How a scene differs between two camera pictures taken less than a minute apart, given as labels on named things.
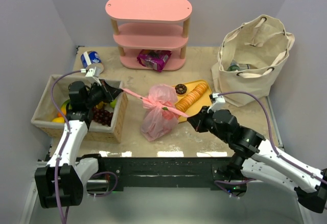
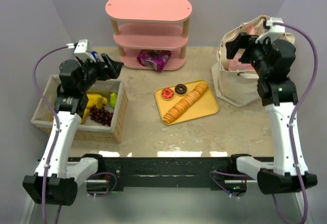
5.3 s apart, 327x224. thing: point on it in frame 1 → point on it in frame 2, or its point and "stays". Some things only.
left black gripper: x=104 y=91 → x=102 y=68
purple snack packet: x=155 y=60 stays
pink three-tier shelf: x=144 y=22 stays
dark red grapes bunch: x=102 y=116 stays
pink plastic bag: x=161 y=112 → x=235 y=65
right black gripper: x=200 y=121 → x=243 y=49
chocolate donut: x=181 y=89 stays
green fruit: x=113 y=104 stays
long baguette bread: x=184 y=103 stays
